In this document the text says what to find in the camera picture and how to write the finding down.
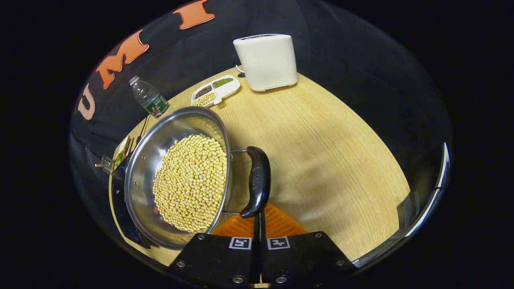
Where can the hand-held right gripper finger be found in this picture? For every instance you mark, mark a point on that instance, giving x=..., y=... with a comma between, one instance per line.
x=255, y=261
x=264, y=261

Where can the pile of soybeans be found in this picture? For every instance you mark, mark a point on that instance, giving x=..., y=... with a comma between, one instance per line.
x=192, y=184

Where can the stainless steel pot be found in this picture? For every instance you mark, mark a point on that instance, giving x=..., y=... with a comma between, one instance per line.
x=148, y=168

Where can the black induction cooktop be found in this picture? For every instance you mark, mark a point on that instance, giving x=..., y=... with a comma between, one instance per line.
x=120, y=204

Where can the sandwich with lettuce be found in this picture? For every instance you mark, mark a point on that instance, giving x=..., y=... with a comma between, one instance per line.
x=122, y=150

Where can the white divided bean tray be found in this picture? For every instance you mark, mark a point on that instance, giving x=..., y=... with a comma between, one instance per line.
x=219, y=90

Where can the clear plastic water bottle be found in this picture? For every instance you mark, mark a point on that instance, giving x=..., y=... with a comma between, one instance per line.
x=150, y=98

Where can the white toaster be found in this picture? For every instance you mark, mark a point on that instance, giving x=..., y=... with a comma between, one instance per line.
x=267, y=60

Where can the black backdrop cloth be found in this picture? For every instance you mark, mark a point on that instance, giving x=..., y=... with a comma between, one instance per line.
x=341, y=48

